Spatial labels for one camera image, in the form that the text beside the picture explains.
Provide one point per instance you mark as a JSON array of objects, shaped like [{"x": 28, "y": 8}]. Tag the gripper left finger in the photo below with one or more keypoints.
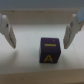
[{"x": 8, "y": 31}]

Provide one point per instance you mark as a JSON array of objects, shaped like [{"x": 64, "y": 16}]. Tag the purple block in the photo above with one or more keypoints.
[{"x": 50, "y": 50}]

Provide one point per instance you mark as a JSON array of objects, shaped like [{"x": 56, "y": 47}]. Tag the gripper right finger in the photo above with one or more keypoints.
[{"x": 70, "y": 31}]

